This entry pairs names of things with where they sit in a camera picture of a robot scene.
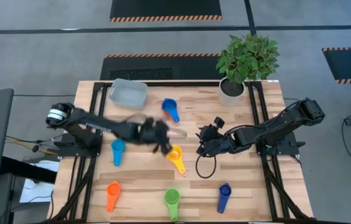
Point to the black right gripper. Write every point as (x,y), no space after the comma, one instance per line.
(216,143)

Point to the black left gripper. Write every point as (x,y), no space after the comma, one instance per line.
(152,130)

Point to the yellow measuring cup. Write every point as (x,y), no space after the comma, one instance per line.
(177,157)

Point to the medium blue measuring cup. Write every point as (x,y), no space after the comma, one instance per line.
(170,107)

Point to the light blue measuring cup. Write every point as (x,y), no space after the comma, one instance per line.
(118,149)

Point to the green measuring cup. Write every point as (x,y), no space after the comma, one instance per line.
(172,199)

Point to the dark blue measuring cup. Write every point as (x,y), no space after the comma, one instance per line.
(224,194)

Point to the orange measuring cup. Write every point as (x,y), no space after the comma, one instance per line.
(112,193)

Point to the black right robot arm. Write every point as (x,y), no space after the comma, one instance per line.
(281,124)

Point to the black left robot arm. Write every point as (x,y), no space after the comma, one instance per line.
(94,123)

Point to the grey plastic basket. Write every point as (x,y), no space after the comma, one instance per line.
(129,93)

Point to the black mat striped hazard edge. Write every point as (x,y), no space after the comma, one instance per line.
(163,67)
(163,7)
(349,63)

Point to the green plant in white pot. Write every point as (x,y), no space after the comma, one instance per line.
(244,59)

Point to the white paper sheet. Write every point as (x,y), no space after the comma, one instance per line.
(35,191)

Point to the black aluminium table frame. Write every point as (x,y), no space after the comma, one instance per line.
(178,84)

